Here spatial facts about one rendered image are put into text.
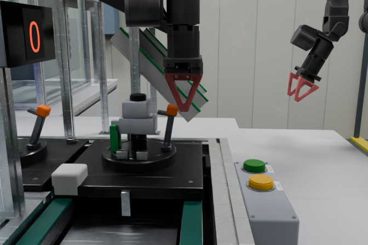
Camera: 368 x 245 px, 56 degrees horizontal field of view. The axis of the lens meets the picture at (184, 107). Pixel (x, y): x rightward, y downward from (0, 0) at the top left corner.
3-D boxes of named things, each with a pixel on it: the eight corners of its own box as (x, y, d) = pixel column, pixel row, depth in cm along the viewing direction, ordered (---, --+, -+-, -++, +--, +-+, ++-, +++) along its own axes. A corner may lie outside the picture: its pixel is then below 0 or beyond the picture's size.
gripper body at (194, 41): (162, 70, 56) (161, 24, 55) (167, 64, 66) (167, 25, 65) (202, 70, 56) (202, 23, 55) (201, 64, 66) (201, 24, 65)
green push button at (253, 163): (263, 168, 66) (263, 158, 65) (266, 177, 62) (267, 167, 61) (241, 168, 66) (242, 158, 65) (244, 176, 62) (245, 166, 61)
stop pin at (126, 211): (132, 212, 55) (131, 189, 54) (130, 216, 54) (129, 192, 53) (123, 212, 55) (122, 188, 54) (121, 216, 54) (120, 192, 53)
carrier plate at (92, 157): (201, 148, 77) (201, 139, 77) (203, 199, 54) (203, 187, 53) (96, 147, 78) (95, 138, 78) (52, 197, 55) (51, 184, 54)
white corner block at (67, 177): (89, 185, 59) (87, 163, 58) (80, 197, 55) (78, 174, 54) (62, 184, 59) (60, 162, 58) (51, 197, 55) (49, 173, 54)
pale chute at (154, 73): (197, 111, 97) (208, 100, 96) (188, 123, 85) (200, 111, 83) (128, 39, 97) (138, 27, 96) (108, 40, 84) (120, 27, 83)
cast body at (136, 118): (157, 128, 66) (157, 92, 65) (154, 135, 62) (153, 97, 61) (115, 127, 67) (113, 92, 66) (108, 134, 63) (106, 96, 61)
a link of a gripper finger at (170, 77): (164, 114, 61) (163, 61, 59) (167, 105, 68) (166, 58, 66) (202, 114, 61) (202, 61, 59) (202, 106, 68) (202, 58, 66)
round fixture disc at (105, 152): (178, 147, 72) (178, 138, 72) (173, 174, 59) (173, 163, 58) (111, 146, 73) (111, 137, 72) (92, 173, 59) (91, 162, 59)
